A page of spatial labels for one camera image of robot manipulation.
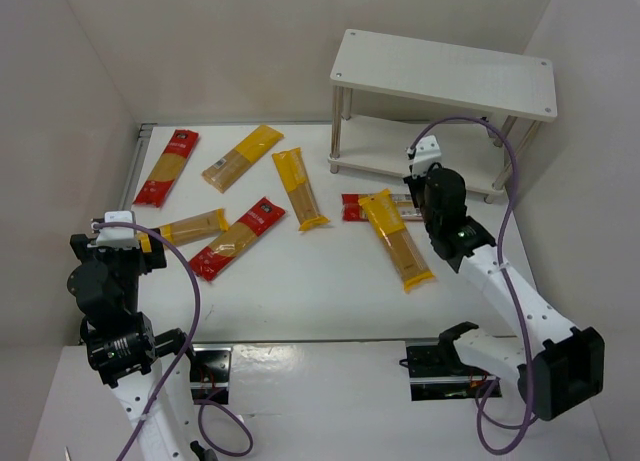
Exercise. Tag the red spaghetti bag centre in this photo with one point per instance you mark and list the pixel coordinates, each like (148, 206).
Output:
(241, 235)

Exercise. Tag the yellow Pastatime bag left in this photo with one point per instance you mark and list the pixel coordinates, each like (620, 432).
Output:
(203, 226)

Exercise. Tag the yellow pastatime bag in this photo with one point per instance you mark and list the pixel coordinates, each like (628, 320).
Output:
(203, 226)
(385, 218)

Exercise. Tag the yellow spaghetti bag centre upright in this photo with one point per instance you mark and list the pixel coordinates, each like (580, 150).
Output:
(294, 177)

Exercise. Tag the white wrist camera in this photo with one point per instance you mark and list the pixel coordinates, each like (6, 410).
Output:
(115, 237)
(423, 155)

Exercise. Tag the yellow spaghetti bag with barcode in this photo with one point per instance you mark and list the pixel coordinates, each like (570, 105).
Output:
(228, 169)

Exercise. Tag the white two-tier shelf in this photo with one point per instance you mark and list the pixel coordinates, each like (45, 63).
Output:
(387, 89)

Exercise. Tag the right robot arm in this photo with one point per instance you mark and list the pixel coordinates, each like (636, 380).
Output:
(554, 364)

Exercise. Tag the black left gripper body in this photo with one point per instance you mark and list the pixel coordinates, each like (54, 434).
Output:
(151, 256)

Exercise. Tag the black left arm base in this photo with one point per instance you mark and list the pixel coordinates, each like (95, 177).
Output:
(210, 372)

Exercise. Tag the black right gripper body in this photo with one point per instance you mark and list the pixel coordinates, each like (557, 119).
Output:
(415, 189)

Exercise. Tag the aluminium table edge rail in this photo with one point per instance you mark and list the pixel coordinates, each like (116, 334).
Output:
(135, 167)

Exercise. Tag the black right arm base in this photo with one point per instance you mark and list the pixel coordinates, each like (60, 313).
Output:
(430, 379)

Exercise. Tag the yellow Pastatime bag front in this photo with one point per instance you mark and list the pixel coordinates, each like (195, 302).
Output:
(385, 218)

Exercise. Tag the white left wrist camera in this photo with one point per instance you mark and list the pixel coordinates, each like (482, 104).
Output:
(115, 237)

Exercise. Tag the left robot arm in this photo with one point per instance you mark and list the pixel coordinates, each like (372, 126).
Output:
(147, 373)

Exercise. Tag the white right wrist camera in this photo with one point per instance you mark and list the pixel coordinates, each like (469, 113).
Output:
(423, 155)

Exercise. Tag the red spaghetti bag far left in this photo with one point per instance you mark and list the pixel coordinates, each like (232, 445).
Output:
(167, 169)

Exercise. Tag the red spaghetti bag near shelf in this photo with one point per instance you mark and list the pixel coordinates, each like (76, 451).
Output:
(352, 211)

